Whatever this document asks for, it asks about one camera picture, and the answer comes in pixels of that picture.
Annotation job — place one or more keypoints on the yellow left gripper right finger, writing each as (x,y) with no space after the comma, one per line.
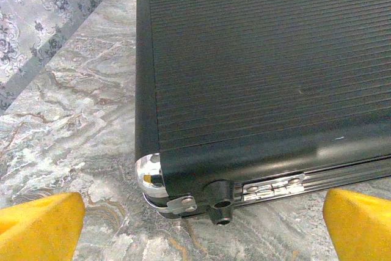
(363,230)

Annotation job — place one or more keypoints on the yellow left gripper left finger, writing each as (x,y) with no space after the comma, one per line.
(39,230)

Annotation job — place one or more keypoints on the black ribbed aluminium case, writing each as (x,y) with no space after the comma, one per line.
(259,74)

